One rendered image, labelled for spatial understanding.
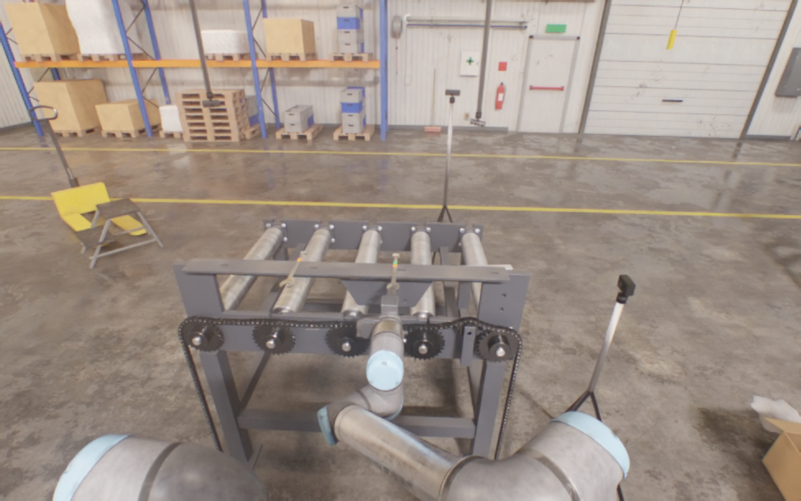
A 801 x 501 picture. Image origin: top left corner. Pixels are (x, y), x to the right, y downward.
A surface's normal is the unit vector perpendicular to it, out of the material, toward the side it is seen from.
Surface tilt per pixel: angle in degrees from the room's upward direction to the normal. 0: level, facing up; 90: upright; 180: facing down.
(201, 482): 35
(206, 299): 90
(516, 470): 20
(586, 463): 26
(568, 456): 6
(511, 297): 90
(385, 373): 85
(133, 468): 14
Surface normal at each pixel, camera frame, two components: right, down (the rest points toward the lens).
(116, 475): -0.03, -0.62
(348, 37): -0.04, 0.47
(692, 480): 0.01, -0.88
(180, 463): 0.23, -0.85
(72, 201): 0.78, 0.30
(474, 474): -0.43, -0.87
